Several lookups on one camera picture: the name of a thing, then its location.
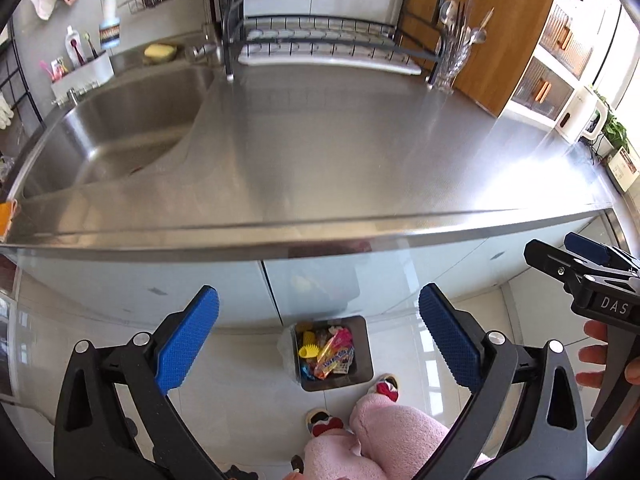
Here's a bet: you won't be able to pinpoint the white bottle with red label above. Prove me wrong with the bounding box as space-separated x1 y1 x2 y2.
64 26 86 68

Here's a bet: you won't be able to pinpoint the white sink caddy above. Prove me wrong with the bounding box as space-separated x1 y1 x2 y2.
50 54 115 102

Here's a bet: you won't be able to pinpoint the pale pink hanging cloth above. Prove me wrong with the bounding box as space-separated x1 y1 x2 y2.
27 0 59 21

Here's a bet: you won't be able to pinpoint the faucet with white sprayer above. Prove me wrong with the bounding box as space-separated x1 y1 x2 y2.
97 0 127 51

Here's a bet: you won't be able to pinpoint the person's right hand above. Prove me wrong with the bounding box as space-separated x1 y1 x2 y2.
575 319 640 389

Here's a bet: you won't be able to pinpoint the yellow ribbed cup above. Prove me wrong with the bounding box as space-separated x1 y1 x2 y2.
298 330 321 361

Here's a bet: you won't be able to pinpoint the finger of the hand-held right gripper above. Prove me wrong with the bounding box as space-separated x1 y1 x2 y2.
564 232 640 280
524 239 595 292

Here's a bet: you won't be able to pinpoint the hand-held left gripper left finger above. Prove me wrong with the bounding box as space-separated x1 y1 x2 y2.
52 285 223 480

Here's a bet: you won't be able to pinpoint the chrome tap handle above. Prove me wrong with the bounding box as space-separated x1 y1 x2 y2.
185 22 224 67

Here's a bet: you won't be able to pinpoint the white electric kettle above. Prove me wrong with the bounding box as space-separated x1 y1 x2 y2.
552 85 614 144

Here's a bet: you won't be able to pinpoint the orange plastic container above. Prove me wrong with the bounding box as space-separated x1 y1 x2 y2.
0 200 19 239

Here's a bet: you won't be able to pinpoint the glass cutlery holder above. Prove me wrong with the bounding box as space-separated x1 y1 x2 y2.
429 35 474 95

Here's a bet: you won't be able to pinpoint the clear plastic bag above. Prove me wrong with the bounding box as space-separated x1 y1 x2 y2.
276 325 301 377

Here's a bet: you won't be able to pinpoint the wooden wall panel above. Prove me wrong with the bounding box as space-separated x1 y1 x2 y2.
400 0 567 119

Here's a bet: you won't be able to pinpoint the pink fleece pants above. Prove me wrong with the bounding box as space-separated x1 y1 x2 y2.
300 394 488 480

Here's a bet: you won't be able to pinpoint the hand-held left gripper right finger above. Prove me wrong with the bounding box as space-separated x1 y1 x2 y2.
415 282 588 480

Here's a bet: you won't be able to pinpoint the white printed box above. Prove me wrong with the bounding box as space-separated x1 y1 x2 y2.
606 145 640 194

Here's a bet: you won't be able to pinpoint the colourful candy wrapper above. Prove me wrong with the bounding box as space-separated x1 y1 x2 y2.
315 327 355 379

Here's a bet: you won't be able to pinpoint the metal trash bin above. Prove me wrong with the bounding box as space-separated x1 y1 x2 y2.
292 315 375 393

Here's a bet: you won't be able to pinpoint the green potted plant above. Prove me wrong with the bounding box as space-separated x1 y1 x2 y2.
595 87 632 157

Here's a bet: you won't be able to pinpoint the black dish rack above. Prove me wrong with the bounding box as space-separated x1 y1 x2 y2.
207 0 468 86

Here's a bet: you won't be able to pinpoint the white drip tray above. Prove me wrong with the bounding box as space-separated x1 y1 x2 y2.
237 30 424 77

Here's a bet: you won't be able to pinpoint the stainless steel sink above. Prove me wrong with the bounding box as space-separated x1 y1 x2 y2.
22 67 216 202

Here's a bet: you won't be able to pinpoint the white drawer cabinet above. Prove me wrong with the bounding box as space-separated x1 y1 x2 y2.
497 0 626 133

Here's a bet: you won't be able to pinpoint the white base cabinet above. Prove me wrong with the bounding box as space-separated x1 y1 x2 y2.
15 210 617 332

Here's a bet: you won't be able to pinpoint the large metal spoon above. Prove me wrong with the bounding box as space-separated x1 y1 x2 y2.
439 0 459 48

